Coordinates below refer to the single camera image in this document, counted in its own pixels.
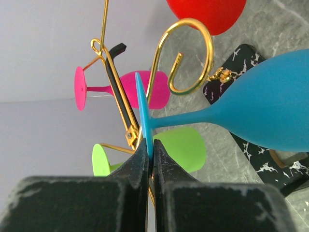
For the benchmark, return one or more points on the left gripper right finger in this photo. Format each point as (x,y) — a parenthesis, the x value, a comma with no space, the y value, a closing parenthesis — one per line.
(183,204)

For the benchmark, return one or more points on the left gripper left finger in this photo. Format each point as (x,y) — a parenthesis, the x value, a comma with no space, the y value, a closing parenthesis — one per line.
(116,203)

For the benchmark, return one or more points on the green plastic wine glass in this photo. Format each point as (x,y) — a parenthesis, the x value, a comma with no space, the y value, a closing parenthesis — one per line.
(183,144)

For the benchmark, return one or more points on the blue plastic wine glass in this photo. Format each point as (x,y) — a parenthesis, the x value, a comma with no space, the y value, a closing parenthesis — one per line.
(267,106)

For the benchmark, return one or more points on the red plastic wine glass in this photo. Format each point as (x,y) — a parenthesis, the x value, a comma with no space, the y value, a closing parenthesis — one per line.
(217,15)

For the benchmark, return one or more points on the gold wine glass rack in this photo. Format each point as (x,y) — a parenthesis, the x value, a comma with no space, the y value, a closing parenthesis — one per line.
(267,28)

